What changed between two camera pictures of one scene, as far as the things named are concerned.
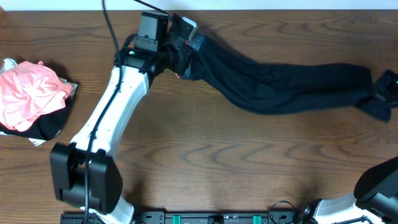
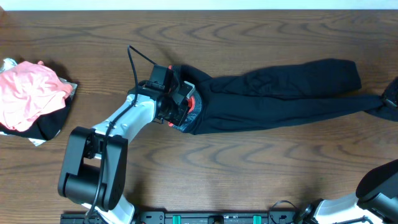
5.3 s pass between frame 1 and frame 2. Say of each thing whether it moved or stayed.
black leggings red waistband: moved
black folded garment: stayed
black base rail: stayed
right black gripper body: moved
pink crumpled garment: stayed
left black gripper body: moved
